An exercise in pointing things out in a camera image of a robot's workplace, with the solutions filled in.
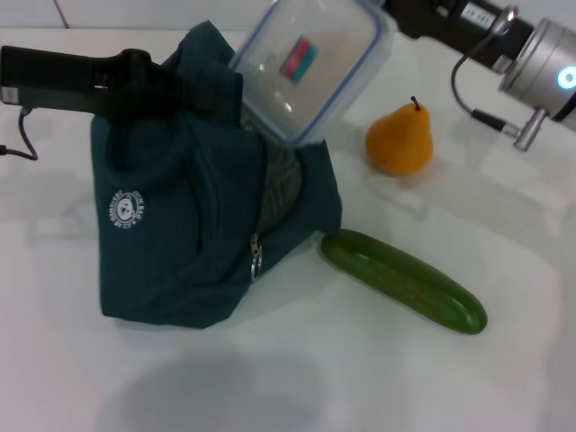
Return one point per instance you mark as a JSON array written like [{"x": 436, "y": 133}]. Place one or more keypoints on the dark teal insulated lunch bag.
[{"x": 180, "y": 225}]

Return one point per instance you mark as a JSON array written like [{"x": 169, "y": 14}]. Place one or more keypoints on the green cucumber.
[{"x": 405, "y": 283}]

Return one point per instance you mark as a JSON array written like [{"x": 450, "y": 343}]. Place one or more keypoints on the clear food container blue lid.
[{"x": 306, "y": 81}]

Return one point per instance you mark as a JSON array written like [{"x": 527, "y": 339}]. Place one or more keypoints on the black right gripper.
[{"x": 450, "y": 27}]

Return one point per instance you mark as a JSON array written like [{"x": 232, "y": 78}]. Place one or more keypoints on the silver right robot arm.
[{"x": 540, "y": 63}]

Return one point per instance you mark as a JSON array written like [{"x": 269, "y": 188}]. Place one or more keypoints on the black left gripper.
[{"x": 67, "y": 81}]

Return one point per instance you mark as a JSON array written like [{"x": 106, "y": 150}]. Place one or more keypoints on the orange yellow pear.
[{"x": 400, "y": 139}]

